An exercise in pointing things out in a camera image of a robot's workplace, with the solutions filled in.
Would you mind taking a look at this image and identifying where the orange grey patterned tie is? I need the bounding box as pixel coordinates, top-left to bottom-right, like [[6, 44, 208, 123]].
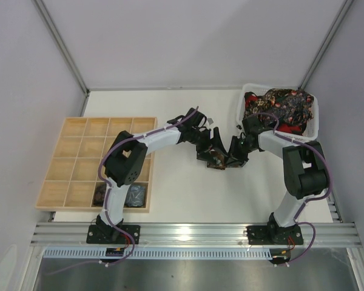
[[207, 151, 226, 170]]

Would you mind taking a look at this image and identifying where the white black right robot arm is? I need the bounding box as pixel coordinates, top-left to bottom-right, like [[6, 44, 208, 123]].
[[228, 130, 332, 236]]

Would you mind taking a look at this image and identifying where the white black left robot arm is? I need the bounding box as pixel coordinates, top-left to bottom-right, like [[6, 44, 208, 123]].
[[96, 108, 228, 231]]

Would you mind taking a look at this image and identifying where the pile of dark floral ties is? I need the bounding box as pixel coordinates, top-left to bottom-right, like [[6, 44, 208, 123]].
[[243, 89, 315, 135]]

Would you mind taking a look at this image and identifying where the white plastic basket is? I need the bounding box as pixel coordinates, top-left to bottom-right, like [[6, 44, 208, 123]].
[[236, 84, 319, 142]]

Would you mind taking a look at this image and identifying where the rolled grey leaf-pattern tie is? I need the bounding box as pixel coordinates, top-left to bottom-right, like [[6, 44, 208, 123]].
[[125, 184, 146, 208]]

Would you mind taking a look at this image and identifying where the rolled dark floral tie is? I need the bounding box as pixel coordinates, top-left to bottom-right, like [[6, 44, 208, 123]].
[[92, 182, 107, 207]]

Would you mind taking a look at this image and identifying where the wooden grid organizer tray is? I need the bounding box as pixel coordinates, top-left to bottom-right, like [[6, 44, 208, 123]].
[[35, 117, 157, 212]]

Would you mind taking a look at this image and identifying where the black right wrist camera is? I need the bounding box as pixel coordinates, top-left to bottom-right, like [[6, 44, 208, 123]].
[[242, 116, 264, 136]]

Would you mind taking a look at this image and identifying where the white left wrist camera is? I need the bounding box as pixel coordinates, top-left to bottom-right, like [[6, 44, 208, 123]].
[[207, 118, 214, 126]]

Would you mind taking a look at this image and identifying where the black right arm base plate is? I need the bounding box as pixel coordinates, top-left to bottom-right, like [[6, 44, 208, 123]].
[[246, 224, 304, 246]]

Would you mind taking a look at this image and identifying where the aluminium frame rail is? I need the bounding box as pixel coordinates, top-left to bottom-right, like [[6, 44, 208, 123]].
[[31, 222, 362, 248]]

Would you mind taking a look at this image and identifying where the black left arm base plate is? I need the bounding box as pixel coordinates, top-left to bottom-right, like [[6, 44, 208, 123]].
[[86, 224, 141, 244]]

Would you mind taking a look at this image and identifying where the slotted grey cable duct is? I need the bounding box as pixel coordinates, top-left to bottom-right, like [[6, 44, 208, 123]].
[[43, 247, 272, 260]]

